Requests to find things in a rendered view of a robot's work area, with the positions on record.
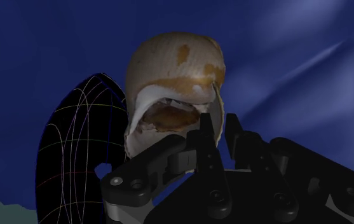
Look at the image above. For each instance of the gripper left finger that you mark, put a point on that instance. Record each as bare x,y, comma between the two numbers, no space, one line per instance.
152,173

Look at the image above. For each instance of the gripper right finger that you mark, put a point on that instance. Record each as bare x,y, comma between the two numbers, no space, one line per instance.
300,173

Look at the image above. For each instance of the brown and white bowl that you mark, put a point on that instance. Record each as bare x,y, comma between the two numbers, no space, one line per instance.
170,74

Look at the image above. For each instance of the black disc with coloured lines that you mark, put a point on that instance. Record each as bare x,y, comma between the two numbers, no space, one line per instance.
77,149

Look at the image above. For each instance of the blue sofa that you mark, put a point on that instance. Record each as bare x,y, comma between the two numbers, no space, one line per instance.
25,62

